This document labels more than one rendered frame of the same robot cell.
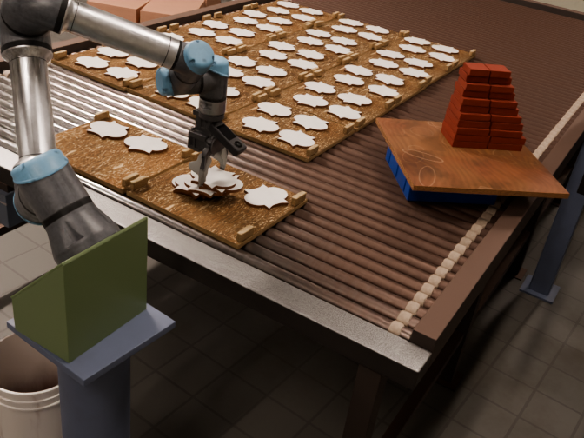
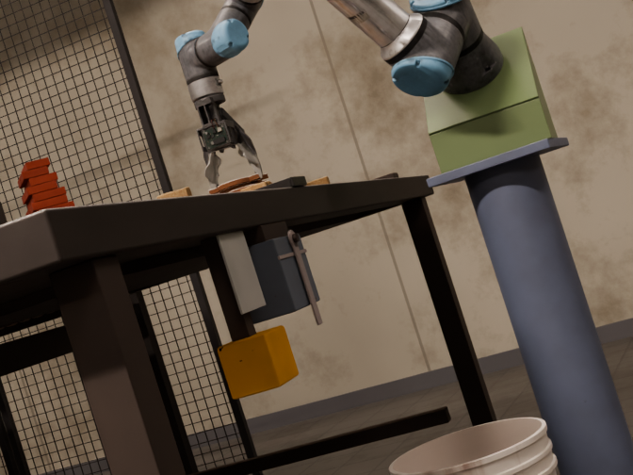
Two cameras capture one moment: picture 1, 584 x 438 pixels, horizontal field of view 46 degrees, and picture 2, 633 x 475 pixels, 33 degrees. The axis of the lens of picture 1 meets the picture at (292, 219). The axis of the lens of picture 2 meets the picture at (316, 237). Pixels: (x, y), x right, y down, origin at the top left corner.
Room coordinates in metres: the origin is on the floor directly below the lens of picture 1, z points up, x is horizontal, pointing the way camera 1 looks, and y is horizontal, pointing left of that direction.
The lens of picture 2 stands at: (2.05, 2.65, 0.78)
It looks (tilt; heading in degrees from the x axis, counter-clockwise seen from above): 1 degrees up; 260
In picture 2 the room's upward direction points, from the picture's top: 18 degrees counter-clockwise
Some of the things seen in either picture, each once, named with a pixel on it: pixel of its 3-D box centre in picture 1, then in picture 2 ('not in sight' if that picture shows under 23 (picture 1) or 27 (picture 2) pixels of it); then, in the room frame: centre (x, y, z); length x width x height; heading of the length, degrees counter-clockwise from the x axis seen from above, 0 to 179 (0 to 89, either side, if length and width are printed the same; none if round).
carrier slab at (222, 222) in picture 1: (218, 196); not in sight; (1.76, 0.22, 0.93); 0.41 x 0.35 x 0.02; 61
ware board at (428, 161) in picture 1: (465, 155); not in sight; (2.09, -0.54, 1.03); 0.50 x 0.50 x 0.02; 11
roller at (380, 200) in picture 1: (222, 141); not in sight; (2.21, 0.28, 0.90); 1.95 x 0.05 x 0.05; 62
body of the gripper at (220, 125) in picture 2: (208, 130); (216, 124); (1.76, 0.27, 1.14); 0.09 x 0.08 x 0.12; 66
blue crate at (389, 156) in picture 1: (441, 168); not in sight; (2.09, -0.47, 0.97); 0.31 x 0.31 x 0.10; 11
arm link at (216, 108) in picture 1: (211, 105); (207, 90); (1.75, 0.26, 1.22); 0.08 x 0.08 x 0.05
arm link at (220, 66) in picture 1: (213, 77); (197, 57); (1.76, 0.26, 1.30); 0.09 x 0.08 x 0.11; 123
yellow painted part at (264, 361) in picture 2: not in sight; (242, 311); (1.90, 1.07, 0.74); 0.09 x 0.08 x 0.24; 62
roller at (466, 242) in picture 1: (214, 144); not in sight; (2.17, 0.31, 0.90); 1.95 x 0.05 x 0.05; 62
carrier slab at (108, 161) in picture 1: (115, 150); not in sight; (1.96, 0.60, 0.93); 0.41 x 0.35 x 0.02; 62
